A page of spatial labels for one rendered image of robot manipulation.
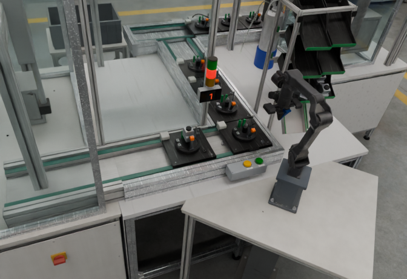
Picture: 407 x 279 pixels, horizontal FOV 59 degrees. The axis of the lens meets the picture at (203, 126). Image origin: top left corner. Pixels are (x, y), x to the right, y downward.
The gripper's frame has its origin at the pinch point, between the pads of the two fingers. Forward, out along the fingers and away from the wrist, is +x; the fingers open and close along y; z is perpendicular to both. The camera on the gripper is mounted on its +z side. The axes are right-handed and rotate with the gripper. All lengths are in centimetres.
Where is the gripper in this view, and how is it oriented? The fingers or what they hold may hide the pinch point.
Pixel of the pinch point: (280, 114)
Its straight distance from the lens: 176.2
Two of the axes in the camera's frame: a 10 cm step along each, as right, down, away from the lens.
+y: -9.3, 1.8, -3.3
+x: -0.8, 7.5, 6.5
